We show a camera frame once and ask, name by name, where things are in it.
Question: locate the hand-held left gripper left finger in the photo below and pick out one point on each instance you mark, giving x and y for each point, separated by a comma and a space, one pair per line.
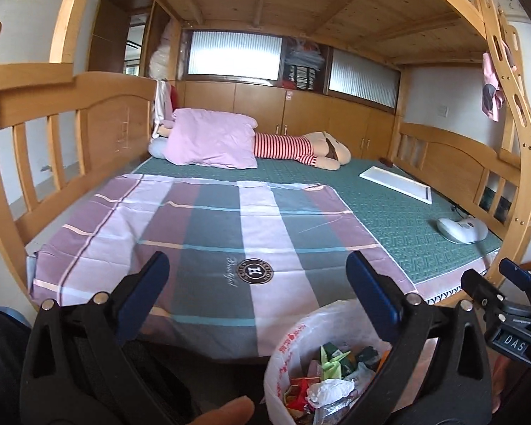
144, 294

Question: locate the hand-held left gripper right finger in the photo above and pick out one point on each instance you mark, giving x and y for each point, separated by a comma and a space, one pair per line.
374, 294

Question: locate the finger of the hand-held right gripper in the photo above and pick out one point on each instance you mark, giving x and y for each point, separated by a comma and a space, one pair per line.
480, 290
517, 273

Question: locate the dark green snack packet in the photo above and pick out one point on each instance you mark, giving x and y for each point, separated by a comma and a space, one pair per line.
366, 357

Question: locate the orange snack packet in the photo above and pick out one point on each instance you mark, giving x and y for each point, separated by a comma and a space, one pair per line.
384, 358

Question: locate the green wrapper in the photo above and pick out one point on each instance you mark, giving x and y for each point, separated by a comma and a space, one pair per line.
334, 361

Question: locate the white tissue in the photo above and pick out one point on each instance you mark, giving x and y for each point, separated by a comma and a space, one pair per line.
329, 392

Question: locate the trash bin with plastic bag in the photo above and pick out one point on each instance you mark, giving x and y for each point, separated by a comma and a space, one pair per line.
283, 363

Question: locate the red packet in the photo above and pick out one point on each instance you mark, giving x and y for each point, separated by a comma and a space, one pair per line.
297, 393

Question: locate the clear plastic wrapper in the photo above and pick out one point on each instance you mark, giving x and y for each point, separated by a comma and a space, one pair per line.
329, 414

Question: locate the person's right hand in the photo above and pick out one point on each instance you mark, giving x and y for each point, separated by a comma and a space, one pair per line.
506, 383

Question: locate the person's left hand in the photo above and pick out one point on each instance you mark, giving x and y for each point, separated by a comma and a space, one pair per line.
223, 411

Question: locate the white handheld appliance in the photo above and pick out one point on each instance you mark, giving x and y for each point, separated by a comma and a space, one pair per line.
462, 230

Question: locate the green patterned mattress mat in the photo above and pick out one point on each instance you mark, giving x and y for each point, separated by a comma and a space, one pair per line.
380, 221

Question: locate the wooden bunk ladder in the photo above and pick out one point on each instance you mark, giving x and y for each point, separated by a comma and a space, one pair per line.
524, 186

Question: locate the checked pink grey sheet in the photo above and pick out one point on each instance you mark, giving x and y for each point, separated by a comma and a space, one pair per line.
212, 230

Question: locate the white flat tray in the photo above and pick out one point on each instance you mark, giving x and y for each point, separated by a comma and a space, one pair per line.
396, 183

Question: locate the white cushion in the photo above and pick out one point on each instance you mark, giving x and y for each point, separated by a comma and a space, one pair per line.
157, 148

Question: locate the pink pillow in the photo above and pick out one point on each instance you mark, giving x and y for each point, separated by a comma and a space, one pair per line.
212, 139

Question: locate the plush toy with striped shirt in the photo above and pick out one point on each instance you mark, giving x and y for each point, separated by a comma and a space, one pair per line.
287, 146

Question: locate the pink hanging garment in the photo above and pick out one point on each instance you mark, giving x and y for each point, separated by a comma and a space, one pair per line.
491, 88

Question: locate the white hanging cloth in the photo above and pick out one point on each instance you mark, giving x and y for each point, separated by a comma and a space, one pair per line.
161, 102

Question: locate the red hanging cloth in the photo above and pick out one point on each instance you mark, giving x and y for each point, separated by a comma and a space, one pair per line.
174, 97

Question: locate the frosted glass panel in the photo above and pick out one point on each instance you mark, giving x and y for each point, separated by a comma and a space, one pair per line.
363, 77
234, 55

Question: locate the black striped tote bag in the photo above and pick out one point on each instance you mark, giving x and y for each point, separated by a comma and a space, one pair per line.
303, 77

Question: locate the white plastic wrapped bundle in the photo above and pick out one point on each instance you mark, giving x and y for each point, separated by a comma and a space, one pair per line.
163, 53

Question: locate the bundle of plastic bags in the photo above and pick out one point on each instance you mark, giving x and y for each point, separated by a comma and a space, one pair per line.
304, 51

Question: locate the wooden wardrobe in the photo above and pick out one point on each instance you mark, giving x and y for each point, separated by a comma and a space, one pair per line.
115, 31

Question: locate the wooden bunk bed frame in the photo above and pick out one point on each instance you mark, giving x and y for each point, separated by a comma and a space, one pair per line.
110, 119

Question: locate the white wall socket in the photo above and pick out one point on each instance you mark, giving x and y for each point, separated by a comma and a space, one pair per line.
443, 110

